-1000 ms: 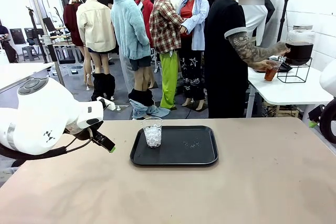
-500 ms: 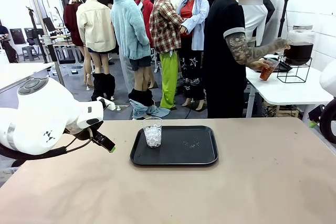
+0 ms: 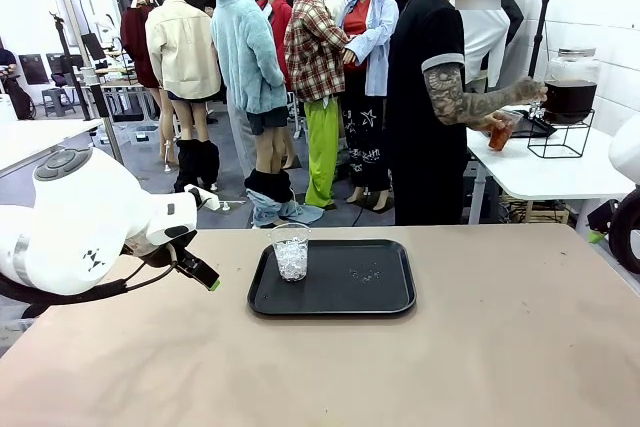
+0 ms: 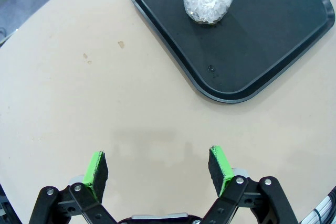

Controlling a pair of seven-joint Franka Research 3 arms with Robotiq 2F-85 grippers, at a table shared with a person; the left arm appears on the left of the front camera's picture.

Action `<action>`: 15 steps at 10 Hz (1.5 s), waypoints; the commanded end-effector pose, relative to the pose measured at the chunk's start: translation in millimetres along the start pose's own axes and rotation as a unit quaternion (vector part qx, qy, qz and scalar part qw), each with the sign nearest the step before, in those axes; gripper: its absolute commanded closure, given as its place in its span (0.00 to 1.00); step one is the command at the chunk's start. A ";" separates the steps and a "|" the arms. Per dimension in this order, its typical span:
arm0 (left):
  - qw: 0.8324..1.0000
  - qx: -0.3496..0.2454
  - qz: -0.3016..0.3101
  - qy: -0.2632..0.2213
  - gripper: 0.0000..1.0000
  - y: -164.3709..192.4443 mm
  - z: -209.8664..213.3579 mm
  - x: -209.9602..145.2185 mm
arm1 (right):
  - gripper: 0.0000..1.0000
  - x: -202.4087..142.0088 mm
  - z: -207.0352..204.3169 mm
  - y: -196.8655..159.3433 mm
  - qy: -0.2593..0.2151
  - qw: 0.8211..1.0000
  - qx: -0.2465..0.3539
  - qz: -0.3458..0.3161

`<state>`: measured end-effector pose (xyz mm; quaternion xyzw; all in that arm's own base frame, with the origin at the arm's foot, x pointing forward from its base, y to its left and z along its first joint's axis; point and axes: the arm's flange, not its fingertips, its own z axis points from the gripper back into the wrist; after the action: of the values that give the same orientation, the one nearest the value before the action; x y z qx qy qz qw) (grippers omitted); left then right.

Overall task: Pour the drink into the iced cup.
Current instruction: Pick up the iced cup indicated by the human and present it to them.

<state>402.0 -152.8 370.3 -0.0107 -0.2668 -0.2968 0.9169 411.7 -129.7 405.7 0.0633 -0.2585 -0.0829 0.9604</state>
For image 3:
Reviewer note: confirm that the white work table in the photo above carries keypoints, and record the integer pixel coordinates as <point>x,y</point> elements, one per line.
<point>35,139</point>

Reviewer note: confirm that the black stand with monitor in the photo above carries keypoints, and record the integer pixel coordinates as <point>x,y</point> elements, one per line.
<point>97,99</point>

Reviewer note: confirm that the black tall tripod stand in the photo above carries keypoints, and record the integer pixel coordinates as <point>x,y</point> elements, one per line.
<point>539,37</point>

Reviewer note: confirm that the person's left hand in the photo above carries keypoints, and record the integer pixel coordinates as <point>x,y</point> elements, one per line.
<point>495,123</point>

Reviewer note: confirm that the white table with dispenser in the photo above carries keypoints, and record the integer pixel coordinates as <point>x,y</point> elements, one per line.
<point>550,177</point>

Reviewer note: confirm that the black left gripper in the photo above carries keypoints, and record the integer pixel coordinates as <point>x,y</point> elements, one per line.
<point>185,254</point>

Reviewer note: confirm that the glass drink dispenser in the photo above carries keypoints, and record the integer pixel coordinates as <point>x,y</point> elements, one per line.
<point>570,97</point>

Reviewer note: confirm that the mannequin in plaid shirt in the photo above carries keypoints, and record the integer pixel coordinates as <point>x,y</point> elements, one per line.
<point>312,47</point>

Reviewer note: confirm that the wooden crate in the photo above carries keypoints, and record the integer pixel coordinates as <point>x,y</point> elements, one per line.
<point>540,217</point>

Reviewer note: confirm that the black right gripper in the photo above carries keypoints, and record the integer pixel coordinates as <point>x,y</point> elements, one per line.
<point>602,217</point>

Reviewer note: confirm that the tattooed right forearm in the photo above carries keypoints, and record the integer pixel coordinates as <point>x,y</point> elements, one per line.
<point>475,107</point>

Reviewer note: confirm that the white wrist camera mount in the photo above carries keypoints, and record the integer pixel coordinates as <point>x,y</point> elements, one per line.
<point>207,201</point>

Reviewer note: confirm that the seated person in dark clothes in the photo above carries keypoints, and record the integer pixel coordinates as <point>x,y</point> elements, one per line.
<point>7,62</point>

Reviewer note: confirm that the person in black clothes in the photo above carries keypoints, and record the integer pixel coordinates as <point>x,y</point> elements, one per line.
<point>425,97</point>

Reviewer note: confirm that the chrome light stand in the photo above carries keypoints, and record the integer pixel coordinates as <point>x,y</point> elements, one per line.
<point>114,142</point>

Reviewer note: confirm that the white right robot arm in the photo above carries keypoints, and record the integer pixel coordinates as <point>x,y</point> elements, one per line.
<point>627,152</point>

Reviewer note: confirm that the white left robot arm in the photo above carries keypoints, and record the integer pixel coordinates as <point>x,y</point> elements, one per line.
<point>75,207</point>

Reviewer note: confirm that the small grey stool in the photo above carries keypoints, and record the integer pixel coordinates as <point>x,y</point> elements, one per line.
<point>57,94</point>

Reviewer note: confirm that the mannequin in red jacket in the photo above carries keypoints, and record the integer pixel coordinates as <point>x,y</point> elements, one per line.
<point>280,17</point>

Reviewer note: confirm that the mannequin in maroon dress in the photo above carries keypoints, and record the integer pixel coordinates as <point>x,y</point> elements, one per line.
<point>137,42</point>

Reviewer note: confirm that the black drip tray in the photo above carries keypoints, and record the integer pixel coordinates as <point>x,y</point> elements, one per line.
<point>530,131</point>

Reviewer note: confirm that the mannequin in blue fleece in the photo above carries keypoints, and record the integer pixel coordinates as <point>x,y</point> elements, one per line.
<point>245,62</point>

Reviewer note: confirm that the scattered ice pieces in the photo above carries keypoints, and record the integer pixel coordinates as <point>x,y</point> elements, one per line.
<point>367,274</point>

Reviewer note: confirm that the black serving tray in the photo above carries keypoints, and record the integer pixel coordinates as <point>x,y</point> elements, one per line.
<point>340,297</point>

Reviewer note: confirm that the mannequin in cream jacket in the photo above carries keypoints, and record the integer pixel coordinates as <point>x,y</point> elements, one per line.
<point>180,52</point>

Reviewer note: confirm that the person's right hand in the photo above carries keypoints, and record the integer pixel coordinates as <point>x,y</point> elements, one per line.
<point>532,89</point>

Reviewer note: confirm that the clear cup with ice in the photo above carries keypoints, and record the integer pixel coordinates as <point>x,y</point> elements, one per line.
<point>291,262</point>

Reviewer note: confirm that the mannequin in blue shirt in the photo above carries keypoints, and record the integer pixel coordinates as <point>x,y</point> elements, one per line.
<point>375,57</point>

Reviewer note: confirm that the clear cup with brown drink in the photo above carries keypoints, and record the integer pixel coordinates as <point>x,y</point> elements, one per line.
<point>500,139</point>

